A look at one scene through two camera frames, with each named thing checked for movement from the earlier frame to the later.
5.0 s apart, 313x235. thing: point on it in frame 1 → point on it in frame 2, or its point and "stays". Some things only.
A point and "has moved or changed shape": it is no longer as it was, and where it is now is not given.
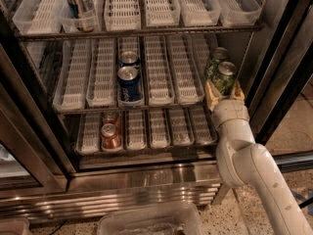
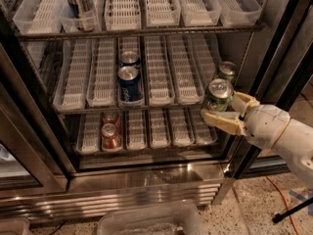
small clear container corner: [19, 226] stays
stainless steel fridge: [103, 88] stays
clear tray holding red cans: [116, 150] stays
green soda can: [225, 76] has moved or changed shape
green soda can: [220, 54] → [227, 70]
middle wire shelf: [125, 110] stays
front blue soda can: [130, 83] stays
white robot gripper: [230, 111] → [265, 122]
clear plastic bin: [166, 219] stays
